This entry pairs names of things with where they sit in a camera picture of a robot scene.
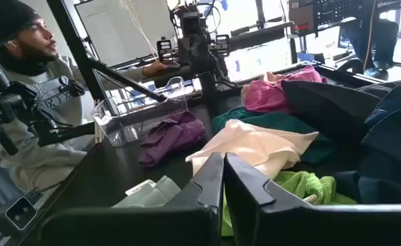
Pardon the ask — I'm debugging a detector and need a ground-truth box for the orange cable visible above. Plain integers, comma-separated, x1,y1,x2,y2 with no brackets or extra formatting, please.
363,0,379,71

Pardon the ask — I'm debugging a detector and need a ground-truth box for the navy blue towel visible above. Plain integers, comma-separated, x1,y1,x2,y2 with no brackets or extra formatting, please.
333,85,401,206

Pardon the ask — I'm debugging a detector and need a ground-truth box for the white paper tag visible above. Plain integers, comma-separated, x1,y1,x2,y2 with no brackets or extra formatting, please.
124,179,157,197

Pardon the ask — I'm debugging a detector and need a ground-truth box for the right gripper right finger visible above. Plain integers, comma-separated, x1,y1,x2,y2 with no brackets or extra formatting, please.
224,152,401,246

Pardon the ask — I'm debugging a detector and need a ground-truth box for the person's hand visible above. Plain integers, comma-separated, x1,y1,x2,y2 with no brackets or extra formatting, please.
141,60,169,78

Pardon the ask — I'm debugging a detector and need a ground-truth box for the teal towel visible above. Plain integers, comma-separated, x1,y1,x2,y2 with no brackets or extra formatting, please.
240,112,337,165
210,107,255,134

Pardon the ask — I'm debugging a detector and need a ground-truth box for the lime green towel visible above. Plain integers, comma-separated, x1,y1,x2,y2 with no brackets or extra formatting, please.
220,170,358,237

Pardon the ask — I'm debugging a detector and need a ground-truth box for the clear plastic basket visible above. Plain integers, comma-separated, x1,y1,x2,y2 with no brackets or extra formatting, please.
90,76,190,148

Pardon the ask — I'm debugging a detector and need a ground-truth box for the pink towel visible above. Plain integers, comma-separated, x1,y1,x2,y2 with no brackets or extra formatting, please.
240,65,328,115

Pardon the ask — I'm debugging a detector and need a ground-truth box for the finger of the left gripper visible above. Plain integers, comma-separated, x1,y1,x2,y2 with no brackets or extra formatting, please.
156,39,174,64
215,33,231,57

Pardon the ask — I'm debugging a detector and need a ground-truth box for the purple towel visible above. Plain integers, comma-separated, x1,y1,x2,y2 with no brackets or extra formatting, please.
138,110,207,168

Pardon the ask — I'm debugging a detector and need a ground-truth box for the sage green towel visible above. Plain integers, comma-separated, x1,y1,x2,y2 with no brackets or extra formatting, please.
112,175,182,208

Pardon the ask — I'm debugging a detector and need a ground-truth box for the cream towel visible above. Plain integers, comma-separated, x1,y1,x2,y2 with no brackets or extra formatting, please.
185,119,320,181

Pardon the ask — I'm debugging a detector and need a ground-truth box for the black pegboard shelf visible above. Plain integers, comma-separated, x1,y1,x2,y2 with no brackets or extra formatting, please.
288,0,375,37

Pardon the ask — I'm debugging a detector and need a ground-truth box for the peach towel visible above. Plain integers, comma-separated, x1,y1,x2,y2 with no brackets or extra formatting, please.
260,70,288,83

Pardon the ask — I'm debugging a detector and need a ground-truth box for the charcoal towel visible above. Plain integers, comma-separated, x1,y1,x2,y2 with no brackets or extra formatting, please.
355,80,401,100

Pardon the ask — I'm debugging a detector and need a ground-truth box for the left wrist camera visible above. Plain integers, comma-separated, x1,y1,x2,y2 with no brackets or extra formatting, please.
180,12,204,35

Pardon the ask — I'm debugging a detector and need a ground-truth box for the beige cable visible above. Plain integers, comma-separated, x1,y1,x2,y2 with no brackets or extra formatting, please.
123,0,158,59

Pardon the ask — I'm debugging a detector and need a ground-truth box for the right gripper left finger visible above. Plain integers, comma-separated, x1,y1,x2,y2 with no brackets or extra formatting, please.
38,152,225,246

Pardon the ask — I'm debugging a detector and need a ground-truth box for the black towel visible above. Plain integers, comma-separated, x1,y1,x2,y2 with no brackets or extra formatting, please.
281,80,384,148

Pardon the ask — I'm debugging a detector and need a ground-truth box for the black frame strut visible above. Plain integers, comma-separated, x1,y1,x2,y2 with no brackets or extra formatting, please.
46,0,169,103

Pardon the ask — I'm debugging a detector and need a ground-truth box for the whiteboard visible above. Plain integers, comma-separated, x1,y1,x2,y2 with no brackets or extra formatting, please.
73,0,178,68

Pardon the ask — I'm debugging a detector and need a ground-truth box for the person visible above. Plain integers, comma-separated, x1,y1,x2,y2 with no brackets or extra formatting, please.
0,0,169,192

